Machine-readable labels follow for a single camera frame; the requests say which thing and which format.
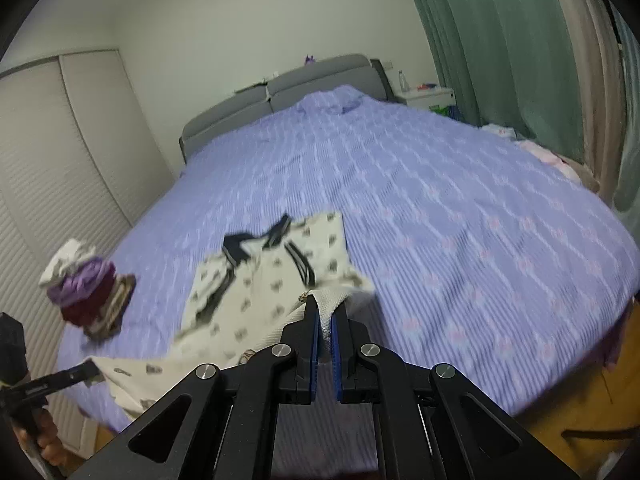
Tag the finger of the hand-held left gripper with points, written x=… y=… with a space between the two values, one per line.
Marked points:
x=65 y=380

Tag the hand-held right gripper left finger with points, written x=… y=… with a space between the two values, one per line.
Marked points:
x=313 y=345

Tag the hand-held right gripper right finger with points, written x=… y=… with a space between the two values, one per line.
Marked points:
x=337 y=350

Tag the cream printed shirt black collar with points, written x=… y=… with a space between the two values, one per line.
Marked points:
x=260 y=285

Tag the person's left hand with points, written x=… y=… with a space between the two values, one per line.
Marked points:
x=51 y=442

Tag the maroon folded garment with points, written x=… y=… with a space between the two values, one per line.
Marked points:
x=82 y=310

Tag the brown patterned folded garment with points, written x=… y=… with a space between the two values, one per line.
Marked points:
x=117 y=305

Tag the purple folded garment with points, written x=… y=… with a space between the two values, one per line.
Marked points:
x=82 y=282

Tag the white folded garment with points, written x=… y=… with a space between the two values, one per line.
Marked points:
x=65 y=260

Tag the purple striped floral bedspread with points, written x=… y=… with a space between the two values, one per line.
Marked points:
x=425 y=220

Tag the white ribbed wardrobe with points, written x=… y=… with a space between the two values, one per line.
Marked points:
x=60 y=170

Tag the grey upholstered headboard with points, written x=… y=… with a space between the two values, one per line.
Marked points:
x=300 y=85

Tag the green bag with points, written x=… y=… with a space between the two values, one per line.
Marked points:
x=445 y=110

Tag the white nightstand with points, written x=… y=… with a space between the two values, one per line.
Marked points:
x=425 y=96

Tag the clear plastic bottle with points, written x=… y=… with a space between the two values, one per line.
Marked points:
x=402 y=82

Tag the small purple toy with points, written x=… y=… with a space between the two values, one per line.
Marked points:
x=311 y=59

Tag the pink crumpled cloth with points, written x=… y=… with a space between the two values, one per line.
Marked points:
x=550 y=157

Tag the wide green curtain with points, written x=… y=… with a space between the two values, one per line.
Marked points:
x=490 y=45

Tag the beige curtain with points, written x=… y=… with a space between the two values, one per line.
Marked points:
x=595 y=85

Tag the narrow green curtain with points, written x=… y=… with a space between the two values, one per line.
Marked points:
x=631 y=125

